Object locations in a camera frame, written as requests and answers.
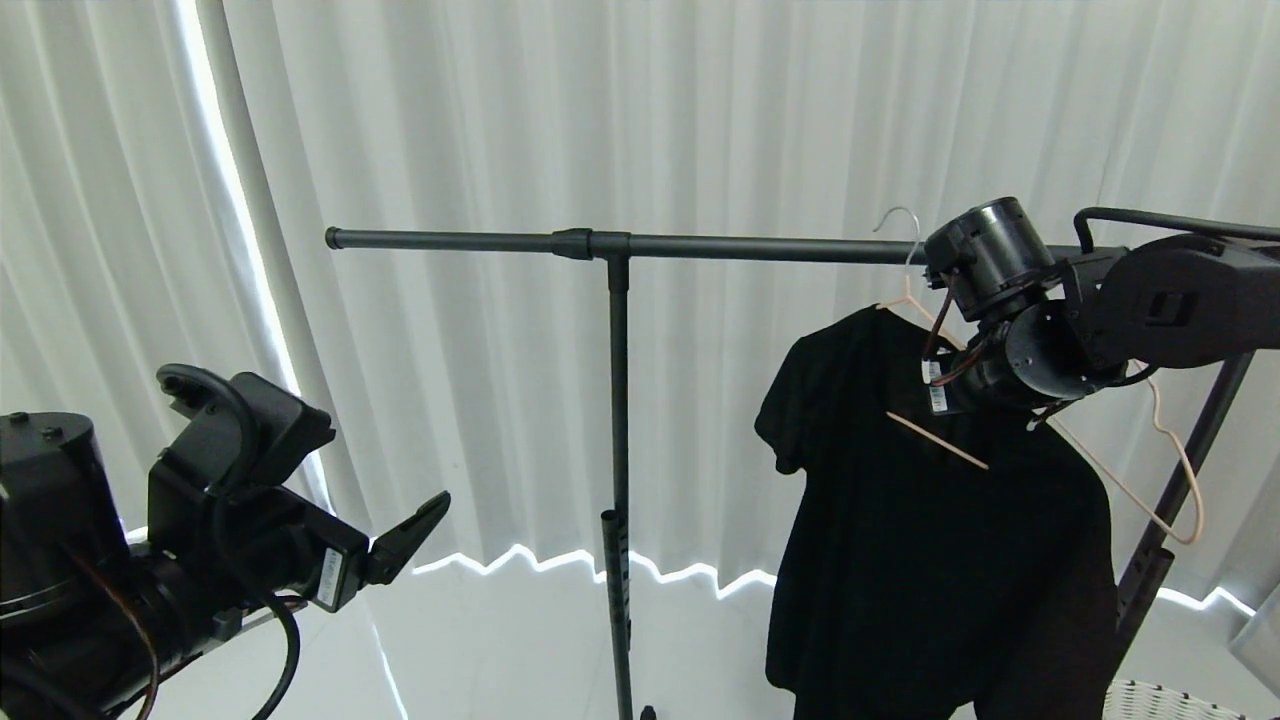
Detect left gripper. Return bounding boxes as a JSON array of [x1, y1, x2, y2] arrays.
[[130, 490, 452, 651]]

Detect black short-sleeved shirt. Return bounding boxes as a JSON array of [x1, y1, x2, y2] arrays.
[[755, 305, 1121, 720]]

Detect black clothes rack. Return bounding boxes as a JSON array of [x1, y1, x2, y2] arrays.
[[325, 225, 1256, 720]]

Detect white laundry basket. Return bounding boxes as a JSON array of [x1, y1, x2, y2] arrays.
[[1103, 680, 1251, 720]]

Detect white curtain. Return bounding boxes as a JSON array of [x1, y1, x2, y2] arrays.
[[0, 0, 1280, 621]]

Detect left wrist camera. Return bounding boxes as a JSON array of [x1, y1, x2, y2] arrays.
[[148, 365, 336, 561]]

